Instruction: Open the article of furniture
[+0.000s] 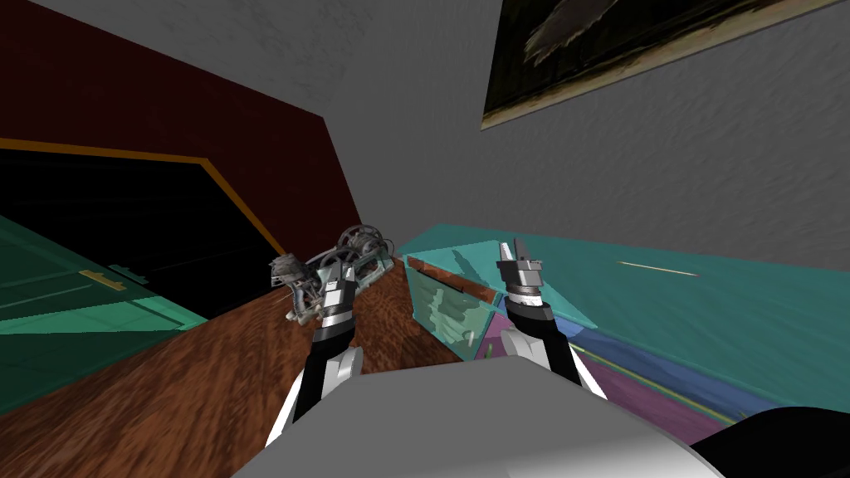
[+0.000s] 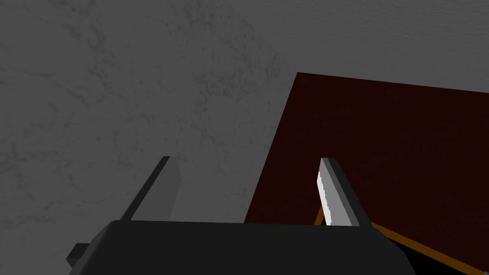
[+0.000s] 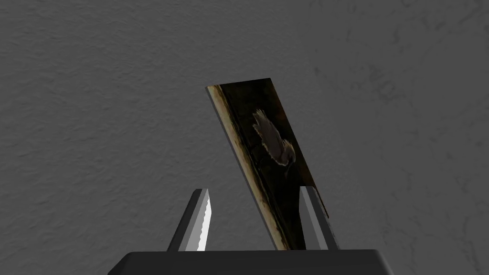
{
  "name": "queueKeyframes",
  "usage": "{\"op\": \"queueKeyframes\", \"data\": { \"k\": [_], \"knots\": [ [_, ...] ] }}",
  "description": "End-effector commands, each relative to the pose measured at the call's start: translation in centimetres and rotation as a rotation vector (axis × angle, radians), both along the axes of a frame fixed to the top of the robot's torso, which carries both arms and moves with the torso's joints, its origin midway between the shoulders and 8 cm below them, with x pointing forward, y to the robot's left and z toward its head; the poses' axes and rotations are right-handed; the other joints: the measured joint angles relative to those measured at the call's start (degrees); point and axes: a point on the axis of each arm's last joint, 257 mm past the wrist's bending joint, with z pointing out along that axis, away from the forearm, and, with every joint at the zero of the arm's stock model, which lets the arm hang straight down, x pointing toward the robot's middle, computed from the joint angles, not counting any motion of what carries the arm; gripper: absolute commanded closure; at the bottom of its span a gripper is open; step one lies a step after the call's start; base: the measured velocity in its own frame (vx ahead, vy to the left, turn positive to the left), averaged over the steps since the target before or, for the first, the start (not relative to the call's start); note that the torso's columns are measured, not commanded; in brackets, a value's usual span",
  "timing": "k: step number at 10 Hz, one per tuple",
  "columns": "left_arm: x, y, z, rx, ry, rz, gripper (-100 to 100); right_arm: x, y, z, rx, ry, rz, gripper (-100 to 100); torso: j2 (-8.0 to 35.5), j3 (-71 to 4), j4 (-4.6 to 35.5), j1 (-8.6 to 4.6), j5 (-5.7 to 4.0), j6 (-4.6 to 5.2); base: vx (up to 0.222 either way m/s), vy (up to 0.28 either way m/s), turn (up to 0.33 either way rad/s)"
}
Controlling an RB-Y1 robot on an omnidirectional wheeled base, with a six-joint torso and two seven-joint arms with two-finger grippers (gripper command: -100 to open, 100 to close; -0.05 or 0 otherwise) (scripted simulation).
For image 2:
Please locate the dark red door leaf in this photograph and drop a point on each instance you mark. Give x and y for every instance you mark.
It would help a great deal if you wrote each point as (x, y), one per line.
(382, 152)

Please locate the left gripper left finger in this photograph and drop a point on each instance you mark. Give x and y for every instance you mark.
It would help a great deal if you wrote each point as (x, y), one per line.
(154, 194)

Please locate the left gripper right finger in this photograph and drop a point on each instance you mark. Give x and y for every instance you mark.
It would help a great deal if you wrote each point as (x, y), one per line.
(339, 198)

